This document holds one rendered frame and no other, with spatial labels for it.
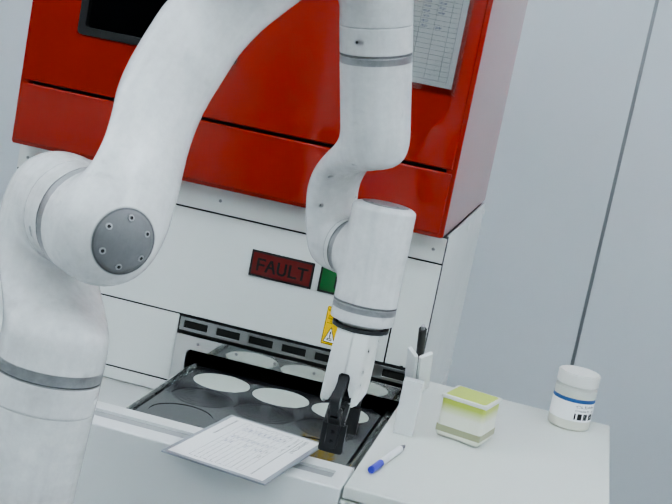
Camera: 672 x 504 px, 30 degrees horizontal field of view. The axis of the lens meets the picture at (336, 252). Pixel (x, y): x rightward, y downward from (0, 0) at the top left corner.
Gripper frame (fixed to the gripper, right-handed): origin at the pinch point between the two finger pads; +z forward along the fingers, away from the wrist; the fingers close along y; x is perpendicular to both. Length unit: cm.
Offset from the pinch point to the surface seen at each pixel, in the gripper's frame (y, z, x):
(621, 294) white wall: -206, 5, 40
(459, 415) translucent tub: -26.1, 0.7, 13.4
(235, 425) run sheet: -6.3, 4.4, -15.6
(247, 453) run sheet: 3.4, 4.4, -11.0
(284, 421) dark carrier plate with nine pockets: -35.0, 11.4, -14.7
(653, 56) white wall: -206, -62, 34
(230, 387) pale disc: -45, 11, -27
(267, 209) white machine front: -58, -19, -30
